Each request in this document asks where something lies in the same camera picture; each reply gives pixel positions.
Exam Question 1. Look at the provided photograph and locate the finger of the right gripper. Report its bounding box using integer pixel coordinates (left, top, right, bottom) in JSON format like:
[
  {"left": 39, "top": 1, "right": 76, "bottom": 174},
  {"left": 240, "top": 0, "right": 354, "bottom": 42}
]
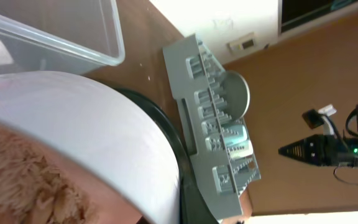
[{"left": 278, "top": 135, "right": 322, "bottom": 166}]

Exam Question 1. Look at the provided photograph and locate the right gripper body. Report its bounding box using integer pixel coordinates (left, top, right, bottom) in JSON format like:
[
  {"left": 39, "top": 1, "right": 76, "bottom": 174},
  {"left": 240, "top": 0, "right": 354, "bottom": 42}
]
[{"left": 318, "top": 134, "right": 346, "bottom": 166}]

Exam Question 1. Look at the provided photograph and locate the white cup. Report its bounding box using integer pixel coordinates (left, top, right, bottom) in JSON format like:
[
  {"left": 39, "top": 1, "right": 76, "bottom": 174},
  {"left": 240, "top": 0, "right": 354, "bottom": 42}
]
[{"left": 228, "top": 140, "right": 254, "bottom": 160}]

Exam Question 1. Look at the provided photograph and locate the blue cup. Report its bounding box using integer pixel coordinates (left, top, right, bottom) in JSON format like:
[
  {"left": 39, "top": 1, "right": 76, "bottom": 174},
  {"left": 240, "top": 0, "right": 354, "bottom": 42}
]
[{"left": 224, "top": 124, "right": 248, "bottom": 147}]

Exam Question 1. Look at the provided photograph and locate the pink bowl with food scraps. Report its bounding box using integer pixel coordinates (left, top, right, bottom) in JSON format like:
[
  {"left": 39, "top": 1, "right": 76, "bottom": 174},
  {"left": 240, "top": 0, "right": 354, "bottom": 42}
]
[{"left": 0, "top": 72, "right": 180, "bottom": 224}]

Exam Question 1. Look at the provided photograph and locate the grey plate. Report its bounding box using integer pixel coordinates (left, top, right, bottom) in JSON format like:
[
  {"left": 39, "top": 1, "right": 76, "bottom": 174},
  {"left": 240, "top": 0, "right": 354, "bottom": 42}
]
[{"left": 221, "top": 71, "right": 250, "bottom": 119}]

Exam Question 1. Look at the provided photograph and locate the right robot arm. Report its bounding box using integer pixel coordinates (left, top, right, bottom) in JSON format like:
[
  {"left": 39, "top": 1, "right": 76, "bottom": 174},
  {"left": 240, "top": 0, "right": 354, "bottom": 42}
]
[{"left": 278, "top": 105, "right": 358, "bottom": 167}]

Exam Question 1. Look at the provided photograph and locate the grey dishwasher rack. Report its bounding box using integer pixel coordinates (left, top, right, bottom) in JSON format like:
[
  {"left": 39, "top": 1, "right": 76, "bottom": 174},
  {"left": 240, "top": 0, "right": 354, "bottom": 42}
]
[{"left": 163, "top": 35, "right": 261, "bottom": 221}]

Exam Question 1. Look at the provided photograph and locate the round black serving tray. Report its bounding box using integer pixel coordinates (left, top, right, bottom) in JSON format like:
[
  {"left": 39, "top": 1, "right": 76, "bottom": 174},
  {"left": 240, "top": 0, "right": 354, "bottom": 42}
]
[{"left": 115, "top": 88, "right": 218, "bottom": 224}]

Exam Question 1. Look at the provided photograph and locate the clear plastic bin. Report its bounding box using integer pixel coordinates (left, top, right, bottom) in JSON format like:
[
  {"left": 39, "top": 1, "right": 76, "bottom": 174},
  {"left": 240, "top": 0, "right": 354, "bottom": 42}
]
[{"left": 0, "top": 0, "right": 126, "bottom": 75}]

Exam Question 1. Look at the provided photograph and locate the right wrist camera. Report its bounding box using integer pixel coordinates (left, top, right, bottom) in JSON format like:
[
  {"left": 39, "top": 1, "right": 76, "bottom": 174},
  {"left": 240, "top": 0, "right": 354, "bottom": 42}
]
[{"left": 302, "top": 105, "right": 337, "bottom": 136}]

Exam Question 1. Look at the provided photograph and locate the white wall outlet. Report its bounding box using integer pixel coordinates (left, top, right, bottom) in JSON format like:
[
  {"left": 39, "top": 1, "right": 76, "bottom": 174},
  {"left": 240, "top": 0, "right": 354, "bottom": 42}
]
[{"left": 227, "top": 32, "right": 256, "bottom": 53}]

